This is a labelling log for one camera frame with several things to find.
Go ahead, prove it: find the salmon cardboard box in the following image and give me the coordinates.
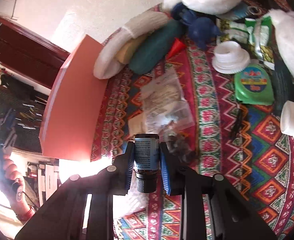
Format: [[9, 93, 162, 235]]
[[39, 35, 108, 161]]

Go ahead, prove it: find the dark glass medicine bottle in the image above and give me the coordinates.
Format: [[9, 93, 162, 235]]
[[135, 134, 159, 193]]

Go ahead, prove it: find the dark red wooden door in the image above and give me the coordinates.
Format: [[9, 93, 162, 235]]
[[0, 16, 69, 89]]

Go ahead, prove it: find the dark green foil packet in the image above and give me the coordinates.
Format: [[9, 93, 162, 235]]
[[271, 56, 294, 116]]

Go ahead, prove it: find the clear barcode plastic bag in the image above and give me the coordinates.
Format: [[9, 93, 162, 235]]
[[140, 68, 195, 134]]

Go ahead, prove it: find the dark teal pouch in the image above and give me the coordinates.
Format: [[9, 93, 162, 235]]
[[128, 20, 186, 75]]

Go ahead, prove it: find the brown organza pouch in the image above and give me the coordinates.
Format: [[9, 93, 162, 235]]
[[161, 129, 198, 165]]

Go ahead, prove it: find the white screw lid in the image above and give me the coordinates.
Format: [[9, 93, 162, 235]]
[[212, 41, 250, 74]]

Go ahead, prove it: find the green tape measure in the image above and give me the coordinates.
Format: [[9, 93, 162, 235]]
[[234, 63, 274, 106]]

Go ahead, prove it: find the red plastic cone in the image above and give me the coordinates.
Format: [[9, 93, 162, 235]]
[[165, 38, 187, 60]]

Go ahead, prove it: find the person's left hand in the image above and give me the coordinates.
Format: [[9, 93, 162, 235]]
[[0, 154, 35, 225]]

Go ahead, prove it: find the white plush toy front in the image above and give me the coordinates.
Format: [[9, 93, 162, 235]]
[[268, 9, 294, 78]]

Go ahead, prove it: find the green pea snack packet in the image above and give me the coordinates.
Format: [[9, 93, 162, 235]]
[[245, 14, 275, 70]]

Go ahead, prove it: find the cream knitted beanie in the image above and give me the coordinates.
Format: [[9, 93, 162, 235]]
[[93, 11, 169, 80]]

